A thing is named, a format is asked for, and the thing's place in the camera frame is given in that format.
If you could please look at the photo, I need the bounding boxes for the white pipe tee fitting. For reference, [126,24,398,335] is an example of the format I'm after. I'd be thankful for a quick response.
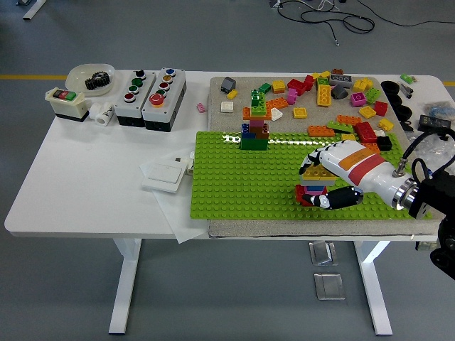
[87,102,115,126]

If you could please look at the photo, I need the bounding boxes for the blue item in bag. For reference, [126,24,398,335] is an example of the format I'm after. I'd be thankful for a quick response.
[421,101,455,118]

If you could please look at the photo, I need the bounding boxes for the dark green toy brick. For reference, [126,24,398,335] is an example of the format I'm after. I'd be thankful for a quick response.
[240,136,269,151]

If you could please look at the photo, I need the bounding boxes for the white paper sheet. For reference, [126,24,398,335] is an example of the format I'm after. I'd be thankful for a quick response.
[138,158,210,245]

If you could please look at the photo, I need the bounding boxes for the red green rocker switch box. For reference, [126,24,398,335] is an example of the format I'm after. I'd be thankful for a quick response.
[44,87,90,124]

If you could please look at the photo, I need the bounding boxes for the white wall switch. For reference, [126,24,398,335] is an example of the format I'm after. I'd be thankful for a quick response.
[141,161,188,195]

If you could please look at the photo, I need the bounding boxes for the red wide toy brick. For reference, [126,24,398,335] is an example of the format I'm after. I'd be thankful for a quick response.
[294,184,330,207]

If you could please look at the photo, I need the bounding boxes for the metal floor plate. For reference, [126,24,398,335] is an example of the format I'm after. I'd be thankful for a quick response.
[313,271,346,301]
[308,240,339,266]

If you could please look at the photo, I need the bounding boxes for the clear plastic bags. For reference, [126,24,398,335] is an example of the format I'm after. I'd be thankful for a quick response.
[407,131,455,168]

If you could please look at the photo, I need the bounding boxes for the black toy brick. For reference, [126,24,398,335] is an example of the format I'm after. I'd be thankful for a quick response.
[375,135,394,152]

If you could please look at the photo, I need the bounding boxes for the red long toy brick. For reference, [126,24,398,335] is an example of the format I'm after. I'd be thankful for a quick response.
[353,121,378,144]

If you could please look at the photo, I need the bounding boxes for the grey-brown mat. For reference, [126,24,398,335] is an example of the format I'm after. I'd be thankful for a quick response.
[207,75,448,238]

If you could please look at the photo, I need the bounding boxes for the white plastic bowl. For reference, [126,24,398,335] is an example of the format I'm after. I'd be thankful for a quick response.
[65,63,117,98]

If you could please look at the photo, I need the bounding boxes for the robot right hand white shell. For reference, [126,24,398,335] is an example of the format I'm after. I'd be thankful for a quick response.
[297,140,413,211]

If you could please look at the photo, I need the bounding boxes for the grey emergency stop control box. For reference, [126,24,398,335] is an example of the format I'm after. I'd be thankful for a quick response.
[141,67,188,133]

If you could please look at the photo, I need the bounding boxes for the orange flat toy brick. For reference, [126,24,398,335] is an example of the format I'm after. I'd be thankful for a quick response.
[242,106,273,121]

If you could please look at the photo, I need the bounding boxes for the grey three-button control box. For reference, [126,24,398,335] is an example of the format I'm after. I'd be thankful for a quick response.
[114,69,157,128]

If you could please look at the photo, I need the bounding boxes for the dark grey long toy brick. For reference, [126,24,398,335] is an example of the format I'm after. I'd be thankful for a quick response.
[329,73,355,88]

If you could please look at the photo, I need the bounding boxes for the yellow long toy brick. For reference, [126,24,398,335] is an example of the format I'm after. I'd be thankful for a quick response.
[316,84,332,107]

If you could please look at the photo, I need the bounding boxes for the white table leg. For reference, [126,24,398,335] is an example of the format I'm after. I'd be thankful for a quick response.
[108,238,143,335]
[353,240,394,337]

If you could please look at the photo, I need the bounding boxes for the white frame foot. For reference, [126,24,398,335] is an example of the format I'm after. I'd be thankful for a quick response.
[21,0,47,21]

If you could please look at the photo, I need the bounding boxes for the lime green long toy brick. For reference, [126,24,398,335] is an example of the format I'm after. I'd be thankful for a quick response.
[326,119,355,134]

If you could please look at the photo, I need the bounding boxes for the green studded baseplate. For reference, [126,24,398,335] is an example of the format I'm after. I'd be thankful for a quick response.
[190,130,433,220]

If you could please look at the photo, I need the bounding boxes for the black electronic device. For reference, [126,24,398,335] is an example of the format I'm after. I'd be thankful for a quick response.
[416,113,452,139]

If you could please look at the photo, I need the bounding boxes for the black floor cable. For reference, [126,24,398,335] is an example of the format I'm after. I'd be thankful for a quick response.
[358,0,455,28]
[276,0,376,46]

